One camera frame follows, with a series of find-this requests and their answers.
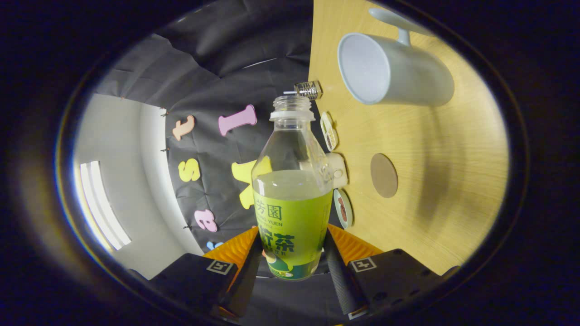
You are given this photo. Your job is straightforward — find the cream white toaster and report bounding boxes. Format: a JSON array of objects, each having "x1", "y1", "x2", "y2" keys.
[{"x1": 313, "y1": 152, "x2": 349, "y2": 189}]

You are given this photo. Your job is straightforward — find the wooden table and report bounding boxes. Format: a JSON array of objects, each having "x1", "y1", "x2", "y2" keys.
[{"x1": 308, "y1": 0, "x2": 509, "y2": 276}]

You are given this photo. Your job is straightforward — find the ceiling light panel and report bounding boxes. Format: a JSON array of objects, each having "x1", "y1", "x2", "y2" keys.
[{"x1": 79, "y1": 160, "x2": 132, "y2": 251}]

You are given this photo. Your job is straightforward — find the wire mesh holder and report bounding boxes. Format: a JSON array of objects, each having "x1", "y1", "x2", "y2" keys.
[{"x1": 293, "y1": 80, "x2": 324, "y2": 101}]

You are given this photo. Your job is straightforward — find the black backdrop cloth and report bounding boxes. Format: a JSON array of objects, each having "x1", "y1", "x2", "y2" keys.
[{"x1": 93, "y1": 0, "x2": 349, "y2": 325}]

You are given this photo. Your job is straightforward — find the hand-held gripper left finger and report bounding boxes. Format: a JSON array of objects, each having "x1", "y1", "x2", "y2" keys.
[{"x1": 149, "y1": 226, "x2": 264, "y2": 318}]

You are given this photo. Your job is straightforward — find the light grey cup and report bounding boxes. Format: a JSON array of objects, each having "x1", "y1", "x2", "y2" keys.
[{"x1": 337, "y1": 8, "x2": 455, "y2": 107}]

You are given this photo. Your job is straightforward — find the pale green plate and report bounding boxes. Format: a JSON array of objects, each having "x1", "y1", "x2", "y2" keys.
[{"x1": 333, "y1": 188, "x2": 354, "y2": 230}]

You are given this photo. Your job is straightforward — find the clear green label juice bottle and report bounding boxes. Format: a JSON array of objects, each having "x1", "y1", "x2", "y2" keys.
[{"x1": 251, "y1": 95, "x2": 335, "y2": 282}]

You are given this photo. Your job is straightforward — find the round brown coaster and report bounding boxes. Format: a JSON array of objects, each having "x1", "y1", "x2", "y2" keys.
[{"x1": 370, "y1": 153, "x2": 399, "y2": 199}]

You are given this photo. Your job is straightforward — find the white divided food tray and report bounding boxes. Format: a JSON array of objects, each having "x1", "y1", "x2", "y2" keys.
[{"x1": 319, "y1": 111, "x2": 339, "y2": 152}]

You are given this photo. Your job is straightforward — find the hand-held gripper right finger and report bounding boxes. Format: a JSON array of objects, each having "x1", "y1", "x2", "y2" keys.
[{"x1": 322, "y1": 223, "x2": 443, "y2": 320}]

